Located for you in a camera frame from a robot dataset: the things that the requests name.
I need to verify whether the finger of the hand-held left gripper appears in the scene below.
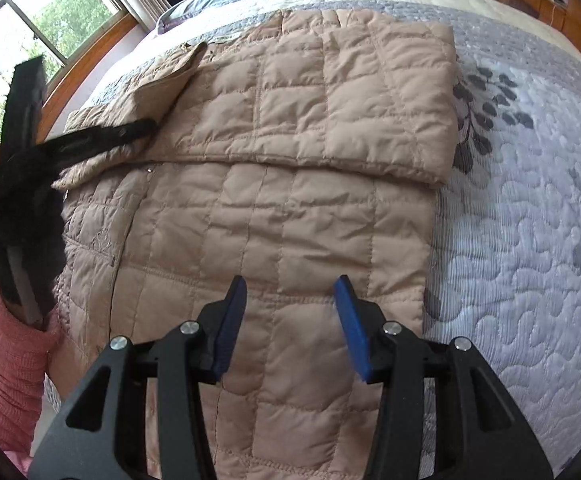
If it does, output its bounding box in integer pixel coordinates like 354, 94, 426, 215
45, 119, 160, 158
50, 132, 157, 191

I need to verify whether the wooden framed window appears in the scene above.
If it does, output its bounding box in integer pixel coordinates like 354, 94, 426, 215
0, 0, 138, 171

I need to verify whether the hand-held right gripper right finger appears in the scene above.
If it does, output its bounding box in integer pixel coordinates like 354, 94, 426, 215
334, 275, 554, 480

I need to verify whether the grey floral bed quilt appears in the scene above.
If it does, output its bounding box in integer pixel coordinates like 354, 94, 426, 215
45, 0, 581, 480

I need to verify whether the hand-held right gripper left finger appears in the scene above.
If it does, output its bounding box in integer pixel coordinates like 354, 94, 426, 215
28, 276, 248, 480

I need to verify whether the person's left forearm pink sleeve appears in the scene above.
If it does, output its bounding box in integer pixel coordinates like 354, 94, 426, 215
0, 280, 64, 461

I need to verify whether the beige quilted jacket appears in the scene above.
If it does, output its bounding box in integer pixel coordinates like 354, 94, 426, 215
53, 7, 459, 480

